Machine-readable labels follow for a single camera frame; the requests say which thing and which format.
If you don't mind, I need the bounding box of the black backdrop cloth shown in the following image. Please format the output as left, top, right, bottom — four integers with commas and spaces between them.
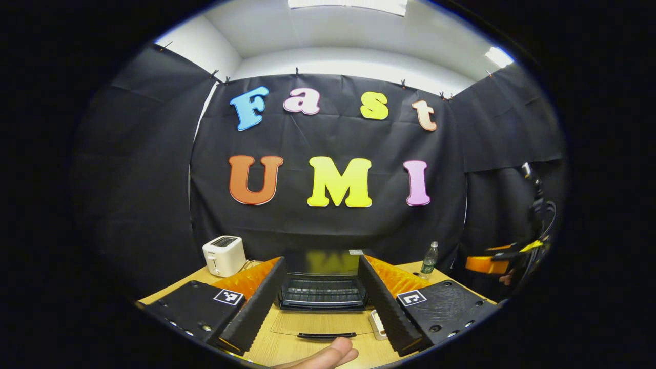
74, 44, 567, 303

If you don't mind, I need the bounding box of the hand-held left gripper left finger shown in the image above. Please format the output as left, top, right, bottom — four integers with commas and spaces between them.
136, 256, 289, 355

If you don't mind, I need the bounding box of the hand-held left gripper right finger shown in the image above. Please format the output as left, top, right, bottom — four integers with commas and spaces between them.
357, 255, 500, 358

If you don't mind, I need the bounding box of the black electric oven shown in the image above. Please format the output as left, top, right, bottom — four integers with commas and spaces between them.
271, 249, 377, 342

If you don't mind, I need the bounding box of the ceiling light panel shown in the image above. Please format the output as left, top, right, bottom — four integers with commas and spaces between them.
484, 46, 515, 69

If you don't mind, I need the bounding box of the clear plastic water bottle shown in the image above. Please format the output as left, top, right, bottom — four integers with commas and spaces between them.
420, 241, 440, 275

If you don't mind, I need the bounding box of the white rectangular tray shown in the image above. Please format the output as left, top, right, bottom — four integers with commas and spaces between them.
368, 309, 388, 341

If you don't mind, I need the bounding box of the white toaster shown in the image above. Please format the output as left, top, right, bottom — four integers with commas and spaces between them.
202, 235, 247, 278

